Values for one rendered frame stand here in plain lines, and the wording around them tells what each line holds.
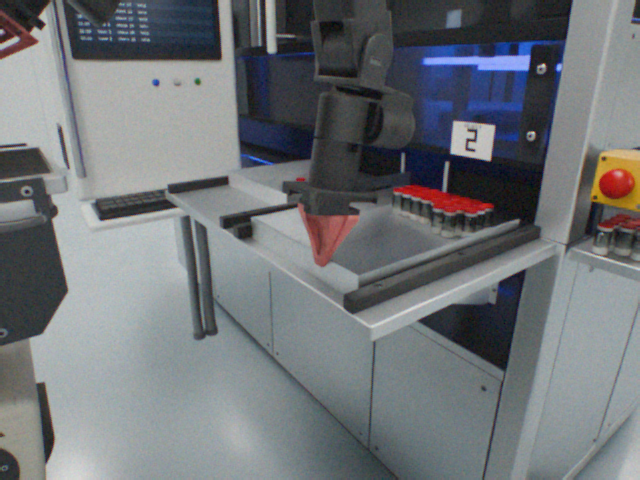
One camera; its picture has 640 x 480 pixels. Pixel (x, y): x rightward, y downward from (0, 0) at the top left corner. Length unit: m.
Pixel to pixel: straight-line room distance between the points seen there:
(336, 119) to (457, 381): 0.68
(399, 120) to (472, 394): 0.64
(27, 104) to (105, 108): 4.55
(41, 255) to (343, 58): 0.36
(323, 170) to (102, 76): 0.91
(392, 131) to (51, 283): 0.40
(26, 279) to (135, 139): 0.88
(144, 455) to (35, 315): 1.14
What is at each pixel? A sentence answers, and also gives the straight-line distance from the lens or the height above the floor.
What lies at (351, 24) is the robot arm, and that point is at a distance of 0.47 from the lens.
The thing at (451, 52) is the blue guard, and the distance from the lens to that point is 0.85.
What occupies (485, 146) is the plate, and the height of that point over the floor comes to 1.01.
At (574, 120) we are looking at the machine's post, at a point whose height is 1.07.
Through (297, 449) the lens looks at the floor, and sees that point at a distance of 1.53.
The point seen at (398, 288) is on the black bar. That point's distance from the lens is 0.52.
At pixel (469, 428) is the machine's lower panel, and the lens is 1.05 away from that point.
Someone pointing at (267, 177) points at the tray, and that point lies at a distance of 1.09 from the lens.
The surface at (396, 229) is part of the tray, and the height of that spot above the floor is 0.88.
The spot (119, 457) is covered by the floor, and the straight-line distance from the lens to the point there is 1.64.
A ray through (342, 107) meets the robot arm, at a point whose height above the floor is 1.10.
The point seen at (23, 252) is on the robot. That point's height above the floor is 0.98.
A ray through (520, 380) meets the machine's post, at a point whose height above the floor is 0.60.
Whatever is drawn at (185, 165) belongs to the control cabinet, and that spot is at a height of 0.87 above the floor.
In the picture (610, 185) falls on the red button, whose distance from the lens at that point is 0.68.
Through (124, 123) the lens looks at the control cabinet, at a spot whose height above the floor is 1.00.
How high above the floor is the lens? 1.13
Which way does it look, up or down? 21 degrees down
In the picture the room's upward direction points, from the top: straight up
